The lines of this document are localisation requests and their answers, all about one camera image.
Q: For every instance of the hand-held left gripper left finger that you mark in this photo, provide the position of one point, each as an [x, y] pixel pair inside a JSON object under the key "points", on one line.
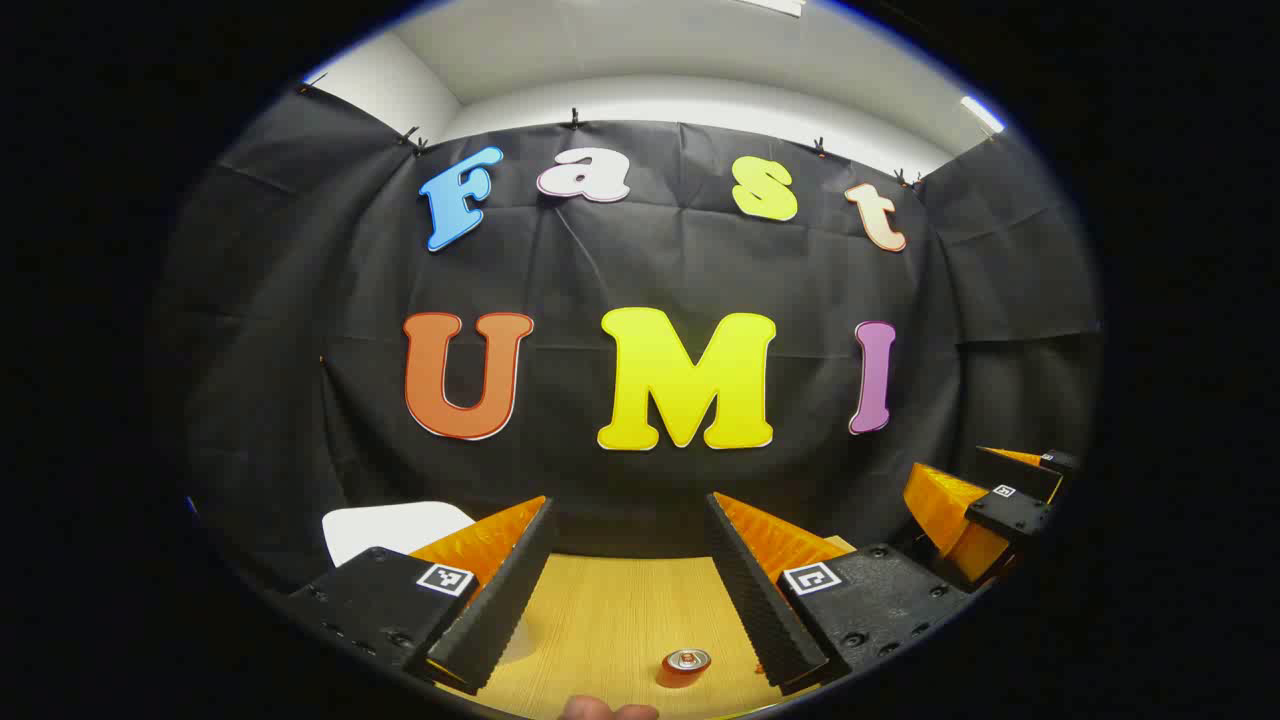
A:
{"points": [[510, 590]]}

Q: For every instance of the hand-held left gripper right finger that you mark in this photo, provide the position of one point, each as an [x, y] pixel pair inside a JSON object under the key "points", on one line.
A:
{"points": [[760, 600]]}

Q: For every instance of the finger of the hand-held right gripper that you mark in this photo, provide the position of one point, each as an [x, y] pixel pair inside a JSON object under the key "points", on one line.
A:
{"points": [[1010, 515], [1020, 472]]}

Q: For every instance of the red pop can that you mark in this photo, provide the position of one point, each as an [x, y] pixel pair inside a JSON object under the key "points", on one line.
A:
{"points": [[686, 668]]}

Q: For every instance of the white desktop garbage bin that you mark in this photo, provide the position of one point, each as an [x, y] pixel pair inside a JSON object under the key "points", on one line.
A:
{"points": [[390, 528]]}

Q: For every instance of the wooden desktop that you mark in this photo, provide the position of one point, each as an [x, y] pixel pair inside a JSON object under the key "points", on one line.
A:
{"points": [[620, 620]]}

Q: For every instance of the black backdrop cloth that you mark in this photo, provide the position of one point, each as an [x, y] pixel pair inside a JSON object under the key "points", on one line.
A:
{"points": [[600, 270]]}

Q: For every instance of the ceiling light panel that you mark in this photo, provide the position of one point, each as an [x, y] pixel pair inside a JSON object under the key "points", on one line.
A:
{"points": [[981, 113], [775, 5]]}

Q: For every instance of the row of black cloth clips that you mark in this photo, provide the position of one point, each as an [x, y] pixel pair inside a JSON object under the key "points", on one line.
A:
{"points": [[575, 120]]}

